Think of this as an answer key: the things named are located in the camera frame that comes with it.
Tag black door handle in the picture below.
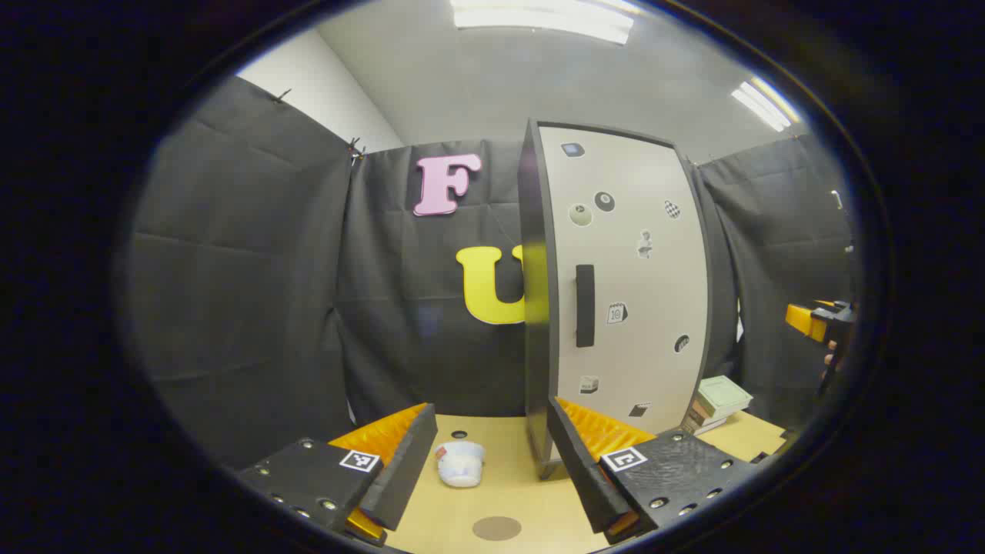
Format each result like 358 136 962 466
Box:
576 264 596 349

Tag white cabinet door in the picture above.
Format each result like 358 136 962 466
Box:
539 125 710 436

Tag dark grey cabinet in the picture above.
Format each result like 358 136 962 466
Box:
517 118 716 482

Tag white fluffy toy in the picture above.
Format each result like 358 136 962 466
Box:
435 440 487 489

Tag round brown coaster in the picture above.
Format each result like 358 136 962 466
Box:
472 516 523 542

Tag black backdrop cloth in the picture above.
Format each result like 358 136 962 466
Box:
127 75 859 470

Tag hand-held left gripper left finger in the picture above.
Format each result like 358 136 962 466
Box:
235 402 438 547

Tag pale green book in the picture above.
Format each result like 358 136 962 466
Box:
696 375 753 420

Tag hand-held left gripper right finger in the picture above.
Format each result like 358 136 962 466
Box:
546 396 763 546

